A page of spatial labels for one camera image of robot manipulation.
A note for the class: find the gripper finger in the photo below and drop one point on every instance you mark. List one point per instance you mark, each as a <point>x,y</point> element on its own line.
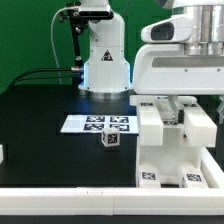
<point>220,110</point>
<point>173,101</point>

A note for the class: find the white block left edge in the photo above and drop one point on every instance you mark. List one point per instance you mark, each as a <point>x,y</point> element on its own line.
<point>1,153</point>

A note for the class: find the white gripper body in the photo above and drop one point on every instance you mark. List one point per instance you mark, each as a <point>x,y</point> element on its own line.
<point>161,66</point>

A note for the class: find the white marker base sheet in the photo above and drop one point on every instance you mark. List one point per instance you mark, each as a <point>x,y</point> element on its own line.
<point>95,123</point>

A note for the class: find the white L-shaped wall fence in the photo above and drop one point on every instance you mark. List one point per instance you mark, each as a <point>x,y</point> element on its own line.
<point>120,201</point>

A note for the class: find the black camera on stand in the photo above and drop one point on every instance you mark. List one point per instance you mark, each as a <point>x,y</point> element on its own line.
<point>85,10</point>

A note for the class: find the white chair seat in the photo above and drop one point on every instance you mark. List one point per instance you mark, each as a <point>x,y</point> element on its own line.
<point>165,148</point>

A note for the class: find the white chair back frame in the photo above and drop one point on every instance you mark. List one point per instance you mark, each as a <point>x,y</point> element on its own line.
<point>155,111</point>

